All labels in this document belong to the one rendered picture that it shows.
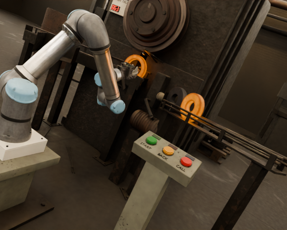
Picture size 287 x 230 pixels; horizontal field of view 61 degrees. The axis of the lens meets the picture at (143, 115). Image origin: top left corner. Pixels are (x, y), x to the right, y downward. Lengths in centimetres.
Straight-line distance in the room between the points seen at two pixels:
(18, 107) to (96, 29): 44
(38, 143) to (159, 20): 104
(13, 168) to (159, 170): 55
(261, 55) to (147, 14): 626
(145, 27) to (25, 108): 97
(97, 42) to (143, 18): 67
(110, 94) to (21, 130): 43
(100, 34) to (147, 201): 69
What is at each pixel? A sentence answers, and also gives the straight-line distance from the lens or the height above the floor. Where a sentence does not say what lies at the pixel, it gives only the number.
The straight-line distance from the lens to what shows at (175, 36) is 169.
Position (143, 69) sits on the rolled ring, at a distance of 176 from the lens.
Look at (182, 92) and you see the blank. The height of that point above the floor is 77.
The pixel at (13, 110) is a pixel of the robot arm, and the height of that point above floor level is 49.
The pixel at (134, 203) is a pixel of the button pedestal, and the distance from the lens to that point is 99.
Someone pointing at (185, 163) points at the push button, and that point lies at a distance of 88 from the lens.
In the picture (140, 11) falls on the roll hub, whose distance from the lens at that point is 173.
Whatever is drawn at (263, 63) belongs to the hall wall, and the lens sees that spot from 772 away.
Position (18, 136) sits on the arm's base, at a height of 39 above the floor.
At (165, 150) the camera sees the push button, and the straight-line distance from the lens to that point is 90.
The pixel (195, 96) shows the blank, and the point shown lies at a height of 78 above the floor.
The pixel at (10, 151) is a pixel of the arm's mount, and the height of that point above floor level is 34.
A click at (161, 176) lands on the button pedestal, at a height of 52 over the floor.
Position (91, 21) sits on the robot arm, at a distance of 111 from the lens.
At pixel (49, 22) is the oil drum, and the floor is 68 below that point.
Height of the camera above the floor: 90
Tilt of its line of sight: 14 degrees down
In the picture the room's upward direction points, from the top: 24 degrees clockwise
